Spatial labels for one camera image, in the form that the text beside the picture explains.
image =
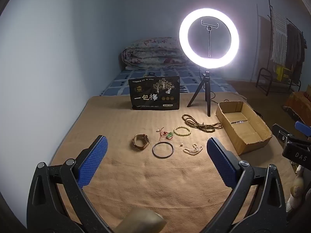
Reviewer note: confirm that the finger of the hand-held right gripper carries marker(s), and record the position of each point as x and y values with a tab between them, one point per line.
281	133
303	128

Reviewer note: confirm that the yellow box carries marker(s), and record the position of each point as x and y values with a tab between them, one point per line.
283	72

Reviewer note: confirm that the striped hanging towel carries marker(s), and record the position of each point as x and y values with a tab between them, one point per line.
279	36

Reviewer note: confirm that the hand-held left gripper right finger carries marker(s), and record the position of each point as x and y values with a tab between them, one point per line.
220	160

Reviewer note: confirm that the person's right hand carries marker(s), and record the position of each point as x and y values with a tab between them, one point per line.
295	191

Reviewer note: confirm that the blurred beige object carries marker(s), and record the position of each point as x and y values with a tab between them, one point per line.
141	220

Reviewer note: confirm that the cardboard box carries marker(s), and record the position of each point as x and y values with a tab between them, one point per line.
243	131

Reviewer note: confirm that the phone holder clamp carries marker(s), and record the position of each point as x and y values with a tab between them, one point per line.
209	41

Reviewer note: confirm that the black tripod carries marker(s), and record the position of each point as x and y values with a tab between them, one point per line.
208	94

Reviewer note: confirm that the dark hanging clothes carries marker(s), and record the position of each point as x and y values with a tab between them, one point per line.
295	51

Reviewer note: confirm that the metal bangle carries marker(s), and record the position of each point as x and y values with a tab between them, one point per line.
153	151

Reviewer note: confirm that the blue checked bedsheet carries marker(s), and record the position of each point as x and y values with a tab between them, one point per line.
119	82

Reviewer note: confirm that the folded floral quilt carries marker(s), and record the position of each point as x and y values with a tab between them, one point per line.
150	53

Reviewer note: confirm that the black snack bag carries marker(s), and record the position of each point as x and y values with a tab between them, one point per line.
154	94

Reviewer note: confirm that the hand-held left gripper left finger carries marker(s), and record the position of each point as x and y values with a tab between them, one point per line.
94	160

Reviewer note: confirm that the black clothes rack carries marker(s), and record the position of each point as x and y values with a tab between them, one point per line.
270	29

